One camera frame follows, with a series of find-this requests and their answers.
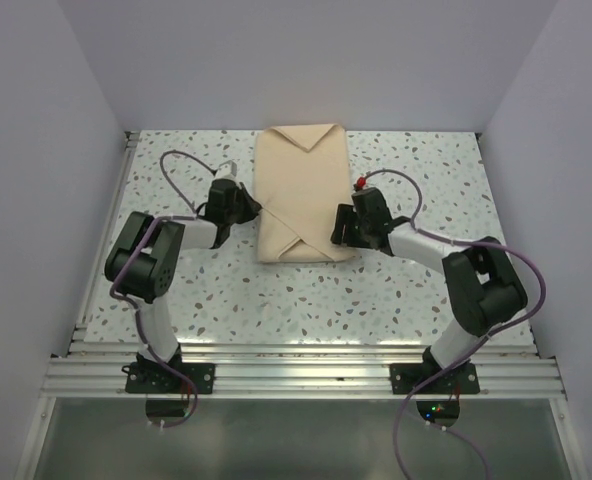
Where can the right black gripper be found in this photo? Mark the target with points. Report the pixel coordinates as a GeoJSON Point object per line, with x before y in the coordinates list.
{"type": "Point", "coordinates": [345, 216]}

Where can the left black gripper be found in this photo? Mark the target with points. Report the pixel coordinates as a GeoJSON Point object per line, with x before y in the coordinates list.
{"type": "Point", "coordinates": [252, 207]}

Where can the beige cloth wrap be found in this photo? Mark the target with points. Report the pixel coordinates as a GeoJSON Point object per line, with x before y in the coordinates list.
{"type": "Point", "coordinates": [301, 176]}

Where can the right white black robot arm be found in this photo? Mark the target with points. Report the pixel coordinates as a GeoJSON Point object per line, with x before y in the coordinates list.
{"type": "Point", "coordinates": [483, 287]}

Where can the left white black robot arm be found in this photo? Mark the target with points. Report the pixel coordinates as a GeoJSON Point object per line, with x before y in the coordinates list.
{"type": "Point", "coordinates": [143, 261]}

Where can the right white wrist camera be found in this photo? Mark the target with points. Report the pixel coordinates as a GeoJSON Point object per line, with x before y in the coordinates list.
{"type": "Point", "coordinates": [360, 184]}

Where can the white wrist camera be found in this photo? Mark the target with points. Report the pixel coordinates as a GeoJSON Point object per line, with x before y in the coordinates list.
{"type": "Point", "coordinates": [360, 184]}
{"type": "Point", "coordinates": [227, 170]}

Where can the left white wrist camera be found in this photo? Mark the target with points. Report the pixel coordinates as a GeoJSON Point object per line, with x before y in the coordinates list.
{"type": "Point", "coordinates": [227, 170]}

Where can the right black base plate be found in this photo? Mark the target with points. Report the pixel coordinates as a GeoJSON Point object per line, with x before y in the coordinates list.
{"type": "Point", "coordinates": [407, 377]}

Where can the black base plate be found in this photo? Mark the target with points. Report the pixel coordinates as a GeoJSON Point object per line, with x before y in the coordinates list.
{"type": "Point", "coordinates": [148, 377]}
{"type": "Point", "coordinates": [407, 377]}

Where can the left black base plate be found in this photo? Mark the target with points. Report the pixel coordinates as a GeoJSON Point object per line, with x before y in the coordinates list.
{"type": "Point", "coordinates": [148, 377]}

